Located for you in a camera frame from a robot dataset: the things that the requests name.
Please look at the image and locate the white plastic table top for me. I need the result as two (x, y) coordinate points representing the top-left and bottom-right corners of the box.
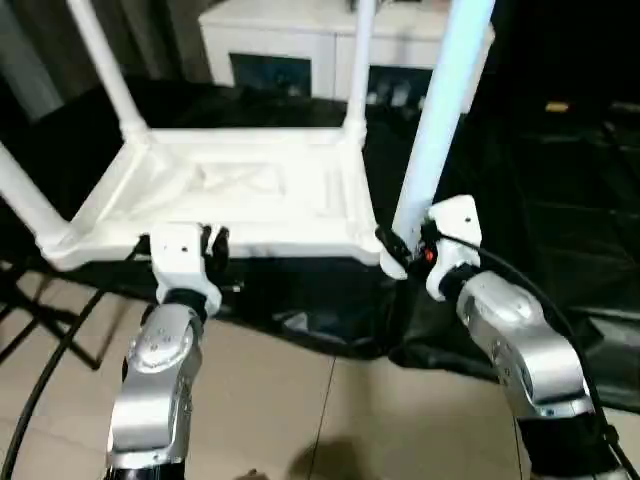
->
(39, 127), (385, 275)

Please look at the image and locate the white plastic table leg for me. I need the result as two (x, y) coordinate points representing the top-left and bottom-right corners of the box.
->
(67, 0), (150, 145)
(378, 0), (497, 280)
(0, 142), (76, 257)
(347, 0), (377, 140)

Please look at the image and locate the black mat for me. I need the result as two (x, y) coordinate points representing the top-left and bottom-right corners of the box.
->
(0, 74), (640, 411)

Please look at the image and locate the white cabinet with glass doors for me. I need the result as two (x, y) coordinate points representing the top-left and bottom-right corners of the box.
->
(198, 0), (496, 102)

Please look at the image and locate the grey curtain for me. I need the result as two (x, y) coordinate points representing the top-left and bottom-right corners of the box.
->
(0, 0), (217, 121)

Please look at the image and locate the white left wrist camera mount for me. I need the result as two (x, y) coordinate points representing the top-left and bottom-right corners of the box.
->
(148, 223), (224, 317)

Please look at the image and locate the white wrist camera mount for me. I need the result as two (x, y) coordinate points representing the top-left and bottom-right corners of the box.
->
(148, 223), (224, 317)
(424, 195), (485, 302)

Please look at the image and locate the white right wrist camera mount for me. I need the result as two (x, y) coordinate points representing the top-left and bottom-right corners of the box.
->
(424, 195), (485, 302)

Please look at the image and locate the black folding table frame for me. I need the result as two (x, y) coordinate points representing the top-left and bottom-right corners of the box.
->
(0, 257), (104, 372)

